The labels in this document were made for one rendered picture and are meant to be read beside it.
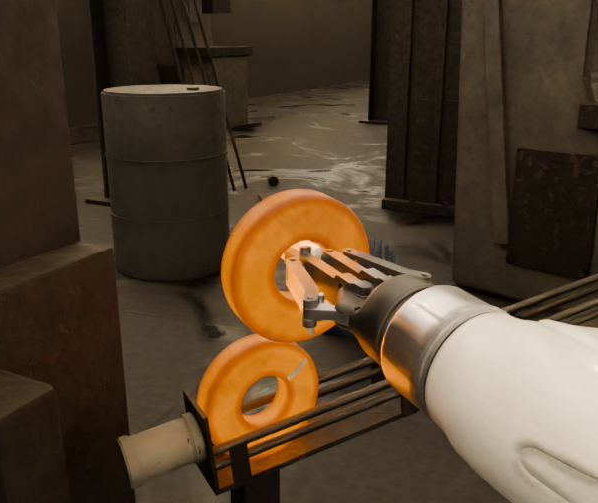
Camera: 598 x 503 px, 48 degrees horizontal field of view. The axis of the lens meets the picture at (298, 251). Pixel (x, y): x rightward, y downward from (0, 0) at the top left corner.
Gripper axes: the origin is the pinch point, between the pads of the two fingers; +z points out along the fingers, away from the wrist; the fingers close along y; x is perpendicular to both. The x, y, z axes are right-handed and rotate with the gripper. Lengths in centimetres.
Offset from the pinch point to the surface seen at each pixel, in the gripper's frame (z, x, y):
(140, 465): 7.0, -25.4, -15.6
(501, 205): 145, -55, 174
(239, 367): 8.1, -16.7, -3.1
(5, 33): 28.5, 19.4, -22.0
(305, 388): 8.2, -22.0, 6.0
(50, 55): 31.9, 16.8, -17.0
